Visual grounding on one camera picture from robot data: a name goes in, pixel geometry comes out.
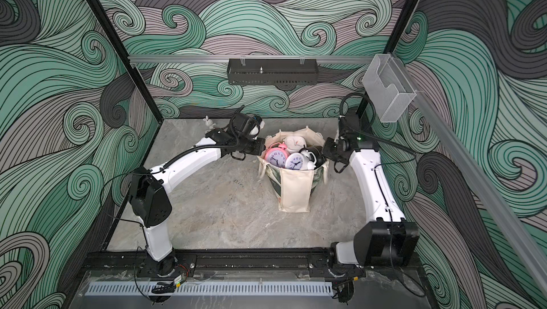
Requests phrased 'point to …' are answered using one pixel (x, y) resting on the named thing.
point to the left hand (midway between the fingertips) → (265, 144)
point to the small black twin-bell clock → (314, 156)
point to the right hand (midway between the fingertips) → (326, 151)
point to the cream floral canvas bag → (293, 188)
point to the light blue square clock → (294, 144)
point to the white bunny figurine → (209, 123)
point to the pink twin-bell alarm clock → (277, 154)
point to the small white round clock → (295, 161)
